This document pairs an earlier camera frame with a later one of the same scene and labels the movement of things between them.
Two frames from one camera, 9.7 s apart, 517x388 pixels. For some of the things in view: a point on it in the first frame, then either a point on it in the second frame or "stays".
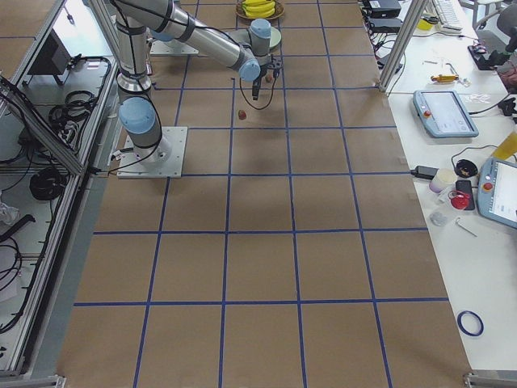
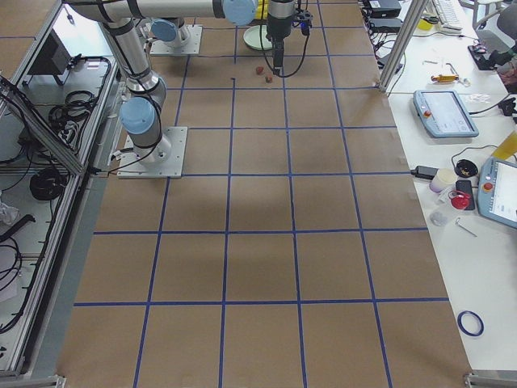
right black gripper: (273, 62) → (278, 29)
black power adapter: (426, 172) stays
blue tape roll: (470, 323) stays
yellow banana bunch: (258, 8) stays
